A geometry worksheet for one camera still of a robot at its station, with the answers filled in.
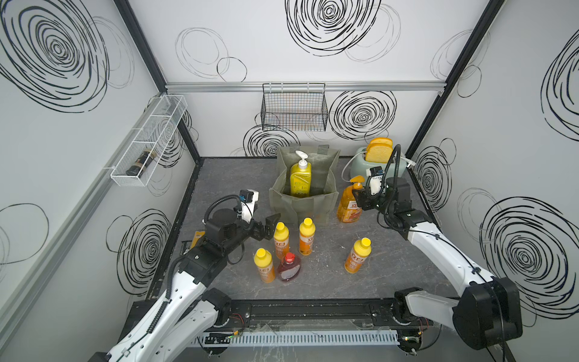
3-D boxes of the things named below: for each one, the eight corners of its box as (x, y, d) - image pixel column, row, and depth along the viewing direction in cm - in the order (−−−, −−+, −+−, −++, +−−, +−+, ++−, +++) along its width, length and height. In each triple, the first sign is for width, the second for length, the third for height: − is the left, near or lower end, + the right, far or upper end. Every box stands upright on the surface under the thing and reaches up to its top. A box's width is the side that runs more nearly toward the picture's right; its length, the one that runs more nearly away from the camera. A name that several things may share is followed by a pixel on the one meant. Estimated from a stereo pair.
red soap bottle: (280, 282, 82) (277, 265, 68) (288, 268, 85) (288, 249, 72) (289, 288, 81) (288, 272, 67) (298, 275, 84) (299, 257, 70)
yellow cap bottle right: (344, 274, 84) (359, 249, 66) (343, 263, 87) (356, 237, 69) (357, 274, 84) (374, 249, 66) (355, 263, 87) (371, 237, 69)
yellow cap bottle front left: (261, 285, 82) (252, 262, 64) (262, 273, 84) (254, 248, 66) (275, 285, 82) (270, 262, 64) (276, 273, 84) (271, 248, 66)
